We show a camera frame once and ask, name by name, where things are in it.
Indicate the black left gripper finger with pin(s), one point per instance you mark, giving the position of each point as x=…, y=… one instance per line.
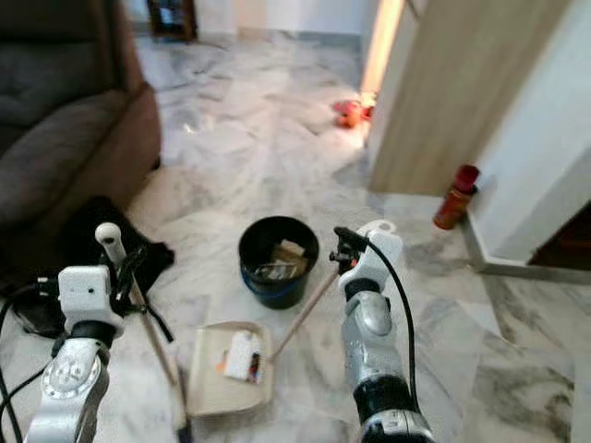
x=131, y=277

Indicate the wooden broom with white knob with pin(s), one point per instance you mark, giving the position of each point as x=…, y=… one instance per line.
x=108, y=238

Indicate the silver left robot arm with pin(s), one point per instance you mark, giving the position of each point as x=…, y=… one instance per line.
x=74, y=388

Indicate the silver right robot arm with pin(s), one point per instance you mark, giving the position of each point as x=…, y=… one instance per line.
x=374, y=337

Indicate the brown cardboard piece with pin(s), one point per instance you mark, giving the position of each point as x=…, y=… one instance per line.
x=288, y=252

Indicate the dark brown wrapper bar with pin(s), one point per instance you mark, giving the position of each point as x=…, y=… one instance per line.
x=275, y=270

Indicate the black round bucket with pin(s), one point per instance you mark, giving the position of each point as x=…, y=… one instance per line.
x=263, y=291

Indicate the white card with dark print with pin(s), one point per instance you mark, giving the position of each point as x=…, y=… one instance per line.
x=238, y=355

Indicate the red spray can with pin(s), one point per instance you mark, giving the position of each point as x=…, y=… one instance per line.
x=454, y=203

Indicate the small red toy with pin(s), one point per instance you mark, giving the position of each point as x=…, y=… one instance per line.
x=349, y=113

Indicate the grey brown sofa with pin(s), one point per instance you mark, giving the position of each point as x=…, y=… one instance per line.
x=65, y=138

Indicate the light wooden door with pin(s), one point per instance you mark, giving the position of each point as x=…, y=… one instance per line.
x=462, y=92

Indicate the dark wooden stairs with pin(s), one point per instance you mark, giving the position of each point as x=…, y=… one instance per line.
x=563, y=242

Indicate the dark wooden shelf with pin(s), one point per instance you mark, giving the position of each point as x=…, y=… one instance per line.
x=172, y=18

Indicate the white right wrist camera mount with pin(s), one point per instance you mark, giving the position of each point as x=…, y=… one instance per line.
x=380, y=258

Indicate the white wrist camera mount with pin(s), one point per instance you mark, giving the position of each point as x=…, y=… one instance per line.
x=88, y=300
x=380, y=258

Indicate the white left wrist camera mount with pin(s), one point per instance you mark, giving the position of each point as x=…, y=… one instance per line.
x=88, y=300

